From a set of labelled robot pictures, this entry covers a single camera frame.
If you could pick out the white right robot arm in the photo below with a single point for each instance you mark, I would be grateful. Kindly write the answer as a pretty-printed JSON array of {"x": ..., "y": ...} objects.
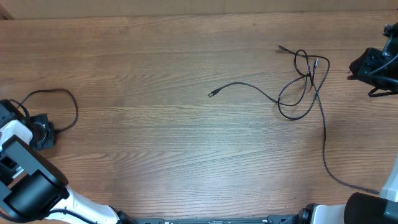
[{"x": 361, "y": 208}]

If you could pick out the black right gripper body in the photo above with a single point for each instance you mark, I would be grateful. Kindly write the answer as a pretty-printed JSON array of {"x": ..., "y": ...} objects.
[{"x": 380, "y": 72}]

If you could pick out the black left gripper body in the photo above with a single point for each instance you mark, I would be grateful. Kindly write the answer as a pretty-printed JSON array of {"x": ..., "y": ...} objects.
[{"x": 44, "y": 134}]

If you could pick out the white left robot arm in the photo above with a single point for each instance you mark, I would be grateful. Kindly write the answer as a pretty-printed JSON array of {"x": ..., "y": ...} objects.
[{"x": 32, "y": 188}]

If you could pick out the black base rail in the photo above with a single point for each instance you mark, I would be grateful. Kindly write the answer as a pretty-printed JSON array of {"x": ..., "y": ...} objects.
[{"x": 271, "y": 219}]

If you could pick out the brown cardboard panel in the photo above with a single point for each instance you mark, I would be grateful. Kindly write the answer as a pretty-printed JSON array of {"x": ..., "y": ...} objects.
[{"x": 54, "y": 9}]

